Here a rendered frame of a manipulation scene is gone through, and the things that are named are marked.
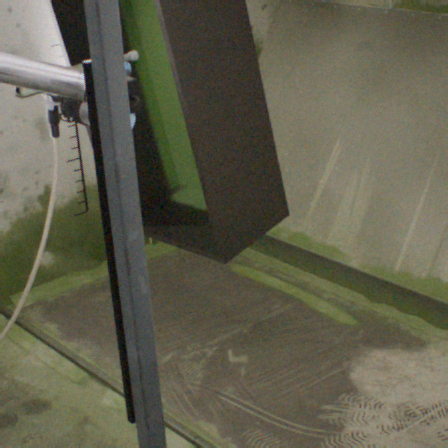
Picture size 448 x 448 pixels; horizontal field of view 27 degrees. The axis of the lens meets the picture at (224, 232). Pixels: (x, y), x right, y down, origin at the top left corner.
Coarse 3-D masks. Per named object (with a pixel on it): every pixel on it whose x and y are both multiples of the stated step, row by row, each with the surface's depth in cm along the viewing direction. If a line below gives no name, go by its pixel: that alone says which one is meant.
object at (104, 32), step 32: (96, 0) 175; (96, 32) 178; (96, 64) 181; (96, 96) 185; (128, 128) 187; (128, 160) 189; (128, 192) 191; (128, 224) 193; (128, 256) 195; (128, 288) 198; (128, 320) 202; (128, 352) 206; (160, 416) 212
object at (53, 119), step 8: (128, 56) 322; (136, 56) 323; (80, 64) 310; (24, 88) 293; (16, 96) 297; (24, 96) 295; (48, 112) 306; (56, 112) 306; (48, 120) 307; (56, 120) 307; (56, 128) 308; (56, 136) 309
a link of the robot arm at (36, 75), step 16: (0, 64) 263; (16, 64) 264; (32, 64) 264; (48, 64) 266; (0, 80) 266; (16, 80) 265; (32, 80) 264; (48, 80) 264; (64, 80) 264; (80, 80) 265; (80, 96) 266
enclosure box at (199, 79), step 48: (48, 0) 321; (144, 0) 342; (192, 0) 289; (240, 0) 304; (144, 48) 357; (192, 48) 294; (240, 48) 309; (144, 96) 363; (192, 96) 299; (240, 96) 314; (144, 144) 369; (192, 144) 306; (240, 144) 320; (144, 192) 374; (192, 192) 378; (240, 192) 325; (192, 240) 346; (240, 240) 331
